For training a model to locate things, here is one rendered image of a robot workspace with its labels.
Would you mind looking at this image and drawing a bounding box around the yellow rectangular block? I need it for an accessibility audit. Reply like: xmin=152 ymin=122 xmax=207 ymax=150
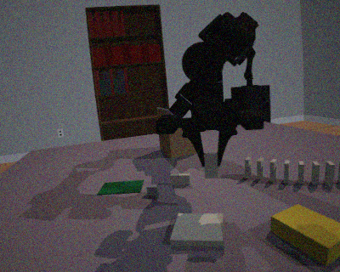
xmin=270 ymin=204 xmax=340 ymax=266

